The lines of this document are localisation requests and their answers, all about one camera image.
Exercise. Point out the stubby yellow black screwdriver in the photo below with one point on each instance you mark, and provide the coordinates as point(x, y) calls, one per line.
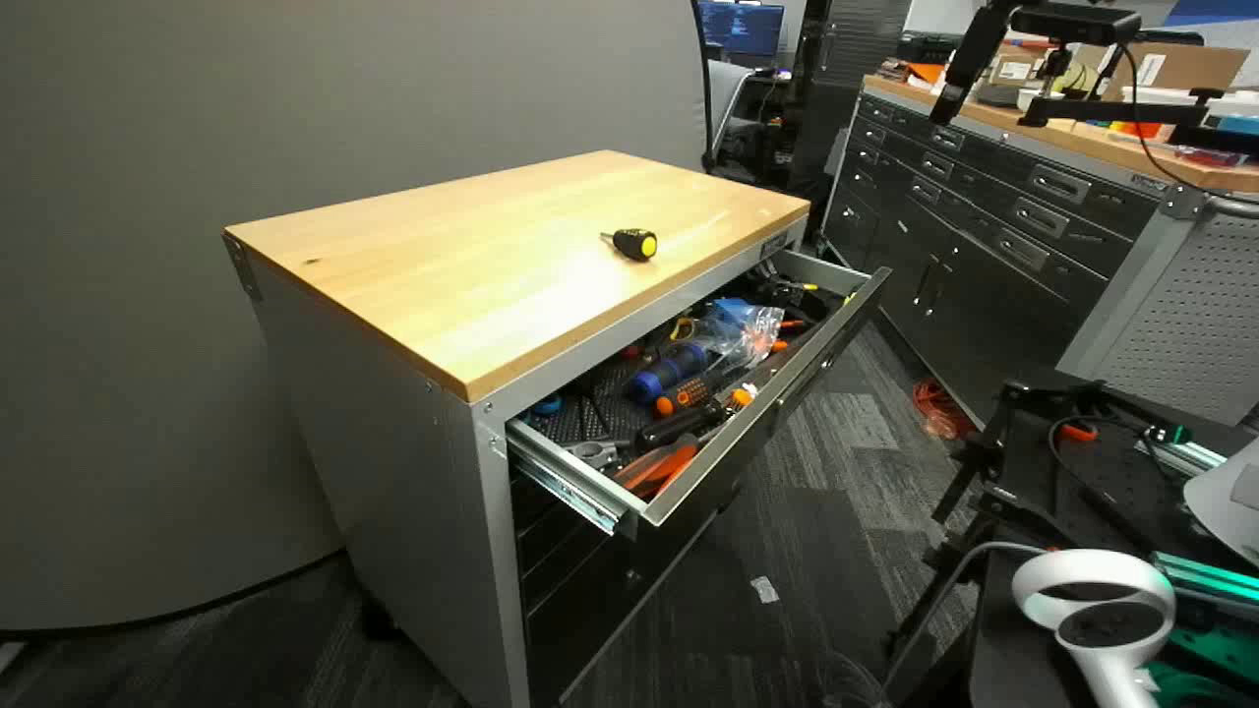
point(636, 246)

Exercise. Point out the orange tipped black screwdriver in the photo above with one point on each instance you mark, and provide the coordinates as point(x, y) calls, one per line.
point(743, 395)

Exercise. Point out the grey metal cabinet drawer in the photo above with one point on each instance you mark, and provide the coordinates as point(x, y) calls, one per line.
point(812, 360)

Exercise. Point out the clear plastic packet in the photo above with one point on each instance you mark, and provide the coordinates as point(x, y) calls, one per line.
point(760, 340)

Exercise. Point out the grey tool cabinet wooden top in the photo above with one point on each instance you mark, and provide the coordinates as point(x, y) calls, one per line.
point(496, 263)

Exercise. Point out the white paper scrap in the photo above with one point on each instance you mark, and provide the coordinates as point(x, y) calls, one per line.
point(764, 593)

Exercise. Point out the black chair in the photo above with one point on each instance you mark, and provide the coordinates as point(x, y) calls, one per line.
point(774, 123)

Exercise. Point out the blue monitor screen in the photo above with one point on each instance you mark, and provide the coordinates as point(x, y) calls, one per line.
point(743, 24)

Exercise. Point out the black workbench with drawers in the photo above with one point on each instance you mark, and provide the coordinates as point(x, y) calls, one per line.
point(970, 224)

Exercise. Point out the black tripod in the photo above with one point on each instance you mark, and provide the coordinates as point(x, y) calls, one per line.
point(1038, 399)

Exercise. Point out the black clamp bar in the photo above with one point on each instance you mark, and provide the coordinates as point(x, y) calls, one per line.
point(1114, 111)

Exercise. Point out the grey pegboard panel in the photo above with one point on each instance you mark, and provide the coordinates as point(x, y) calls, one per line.
point(1183, 315)

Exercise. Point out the teal white tool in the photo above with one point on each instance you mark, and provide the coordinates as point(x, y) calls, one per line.
point(1183, 456)

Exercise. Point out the teal clamp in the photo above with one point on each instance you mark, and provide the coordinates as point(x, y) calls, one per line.
point(1204, 575)

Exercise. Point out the grey flat device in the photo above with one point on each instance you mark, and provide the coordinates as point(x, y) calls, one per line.
point(1233, 507)

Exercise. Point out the cardboard box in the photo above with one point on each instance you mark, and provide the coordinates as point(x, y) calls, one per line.
point(1202, 68)

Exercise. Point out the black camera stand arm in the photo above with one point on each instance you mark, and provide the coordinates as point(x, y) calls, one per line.
point(970, 60)

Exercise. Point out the black stereo camera bar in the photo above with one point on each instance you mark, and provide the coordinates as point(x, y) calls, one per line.
point(1077, 22)

